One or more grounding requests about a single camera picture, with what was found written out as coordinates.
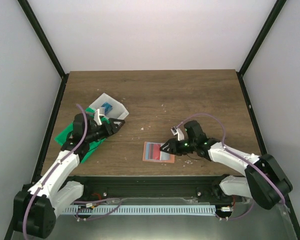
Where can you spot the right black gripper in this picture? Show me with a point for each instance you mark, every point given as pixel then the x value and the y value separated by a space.
pixel 172 143

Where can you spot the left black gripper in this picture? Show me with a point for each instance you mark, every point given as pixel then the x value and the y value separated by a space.
pixel 115 129

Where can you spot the red card black stripe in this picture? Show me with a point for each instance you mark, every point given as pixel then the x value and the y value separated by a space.
pixel 153 152

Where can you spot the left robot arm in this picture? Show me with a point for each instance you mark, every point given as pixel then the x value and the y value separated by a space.
pixel 36 210

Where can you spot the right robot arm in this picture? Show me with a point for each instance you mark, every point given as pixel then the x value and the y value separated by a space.
pixel 245 165

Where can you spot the blue card in bin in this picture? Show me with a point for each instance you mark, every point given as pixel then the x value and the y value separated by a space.
pixel 107 107

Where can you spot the white plastic bin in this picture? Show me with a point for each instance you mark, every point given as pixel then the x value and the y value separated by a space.
pixel 118 109

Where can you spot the green plastic bin middle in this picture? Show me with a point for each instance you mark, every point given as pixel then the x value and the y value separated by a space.
pixel 91 111

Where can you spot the green plastic bin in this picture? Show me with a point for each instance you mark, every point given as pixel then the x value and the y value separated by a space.
pixel 91 111
pixel 65 135

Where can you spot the green plastic bin front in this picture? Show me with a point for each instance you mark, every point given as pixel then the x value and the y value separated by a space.
pixel 65 135

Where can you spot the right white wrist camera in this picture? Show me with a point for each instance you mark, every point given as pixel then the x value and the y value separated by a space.
pixel 177 132

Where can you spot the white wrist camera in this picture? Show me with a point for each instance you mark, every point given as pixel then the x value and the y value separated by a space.
pixel 99 113
pixel 177 132

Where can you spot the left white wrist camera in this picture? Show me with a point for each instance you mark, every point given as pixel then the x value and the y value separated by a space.
pixel 99 113

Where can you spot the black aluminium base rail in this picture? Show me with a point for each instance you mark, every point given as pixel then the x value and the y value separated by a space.
pixel 209 189

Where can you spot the light blue slotted cable duct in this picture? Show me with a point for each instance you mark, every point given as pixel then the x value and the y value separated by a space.
pixel 134 210

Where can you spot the left black frame post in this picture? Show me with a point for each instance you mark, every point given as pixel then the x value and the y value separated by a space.
pixel 34 22

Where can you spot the black frame post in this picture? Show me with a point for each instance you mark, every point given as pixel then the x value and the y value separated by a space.
pixel 34 22
pixel 270 20

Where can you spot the right black frame post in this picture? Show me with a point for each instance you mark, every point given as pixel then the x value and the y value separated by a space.
pixel 270 20

